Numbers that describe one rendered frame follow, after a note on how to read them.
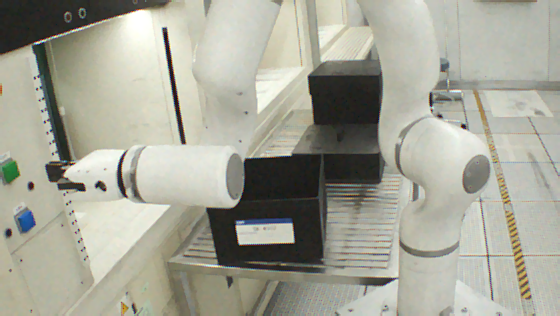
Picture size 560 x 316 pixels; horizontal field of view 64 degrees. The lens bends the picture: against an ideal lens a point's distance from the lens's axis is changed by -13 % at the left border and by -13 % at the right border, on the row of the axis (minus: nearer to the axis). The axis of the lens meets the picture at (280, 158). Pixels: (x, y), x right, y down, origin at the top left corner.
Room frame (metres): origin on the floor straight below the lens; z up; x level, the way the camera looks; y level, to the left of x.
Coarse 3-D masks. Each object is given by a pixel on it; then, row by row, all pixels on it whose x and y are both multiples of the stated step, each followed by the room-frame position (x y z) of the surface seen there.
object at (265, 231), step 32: (256, 160) 1.36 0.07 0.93; (288, 160) 1.34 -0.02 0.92; (320, 160) 1.33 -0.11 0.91; (256, 192) 1.36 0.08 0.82; (288, 192) 1.35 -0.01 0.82; (320, 192) 1.12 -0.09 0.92; (224, 224) 1.10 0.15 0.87; (256, 224) 1.08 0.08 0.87; (288, 224) 1.07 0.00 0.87; (320, 224) 1.07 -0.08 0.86; (224, 256) 1.10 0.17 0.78; (256, 256) 1.09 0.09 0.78; (288, 256) 1.08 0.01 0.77; (320, 256) 1.06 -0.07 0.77
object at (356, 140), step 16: (320, 128) 1.75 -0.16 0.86; (336, 128) 1.73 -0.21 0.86; (352, 128) 1.71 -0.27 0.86; (368, 128) 1.69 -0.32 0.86; (304, 144) 1.61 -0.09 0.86; (320, 144) 1.59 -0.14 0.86; (336, 144) 1.57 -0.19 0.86; (352, 144) 1.55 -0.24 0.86; (368, 144) 1.54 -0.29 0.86; (336, 160) 1.50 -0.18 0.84; (352, 160) 1.48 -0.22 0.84; (368, 160) 1.46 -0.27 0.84; (384, 160) 1.60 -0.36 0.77; (336, 176) 1.50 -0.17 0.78; (352, 176) 1.48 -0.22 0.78; (368, 176) 1.46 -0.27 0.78
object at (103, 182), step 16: (80, 160) 0.70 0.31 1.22; (96, 160) 0.68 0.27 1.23; (112, 160) 0.67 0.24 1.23; (64, 176) 0.66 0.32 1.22; (80, 176) 0.65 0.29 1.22; (96, 176) 0.64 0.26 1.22; (112, 176) 0.64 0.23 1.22; (80, 192) 0.65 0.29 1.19; (96, 192) 0.64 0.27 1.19; (112, 192) 0.63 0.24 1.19
